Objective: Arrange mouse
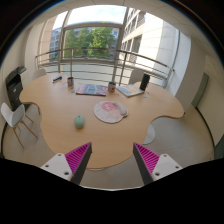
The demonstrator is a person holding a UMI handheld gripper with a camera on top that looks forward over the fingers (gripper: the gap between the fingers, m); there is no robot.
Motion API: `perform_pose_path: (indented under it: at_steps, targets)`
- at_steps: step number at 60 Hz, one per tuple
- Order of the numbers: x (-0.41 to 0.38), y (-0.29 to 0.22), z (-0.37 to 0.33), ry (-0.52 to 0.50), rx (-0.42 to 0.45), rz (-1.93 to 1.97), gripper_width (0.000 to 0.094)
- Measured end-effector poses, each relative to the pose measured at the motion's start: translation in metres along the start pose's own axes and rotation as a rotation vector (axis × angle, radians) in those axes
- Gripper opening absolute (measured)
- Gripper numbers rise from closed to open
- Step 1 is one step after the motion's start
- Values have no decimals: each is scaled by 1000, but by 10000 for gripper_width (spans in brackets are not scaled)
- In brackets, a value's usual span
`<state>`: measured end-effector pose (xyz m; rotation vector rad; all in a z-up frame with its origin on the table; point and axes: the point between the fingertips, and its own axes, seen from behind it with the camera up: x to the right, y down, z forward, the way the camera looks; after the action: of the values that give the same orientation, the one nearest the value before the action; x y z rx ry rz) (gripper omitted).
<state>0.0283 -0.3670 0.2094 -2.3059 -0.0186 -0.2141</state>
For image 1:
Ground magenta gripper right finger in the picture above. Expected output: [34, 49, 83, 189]
[132, 142, 184, 186]

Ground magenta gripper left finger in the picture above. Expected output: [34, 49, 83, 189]
[40, 142, 93, 186]

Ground mint green computer mouse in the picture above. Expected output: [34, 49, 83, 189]
[74, 115, 84, 129]

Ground pink round mouse pad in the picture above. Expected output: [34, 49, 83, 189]
[94, 101, 128, 124]

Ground round table base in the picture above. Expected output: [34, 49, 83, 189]
[143, 125, 155, 145]

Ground light blue book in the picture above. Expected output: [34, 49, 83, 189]
[117, 85, 143, 97]

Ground red magazine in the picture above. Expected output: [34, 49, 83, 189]
[76, 84, 107, 96]

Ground white chair wooden legs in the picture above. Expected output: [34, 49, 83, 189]
[0, 102, 37, 147]

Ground black upright speaker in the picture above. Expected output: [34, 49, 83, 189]
[140, 74, 150, 91]

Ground small dark remote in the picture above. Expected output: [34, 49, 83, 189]
[53, 76, 62, 83]

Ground white chair far right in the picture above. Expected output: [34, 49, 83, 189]
[129, 69, 144, 84]

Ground white chair behind table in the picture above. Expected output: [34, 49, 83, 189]
[32, 68, 47, 81]

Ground metal balcony railing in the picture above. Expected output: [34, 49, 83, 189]
[36, 47, 174, 86]

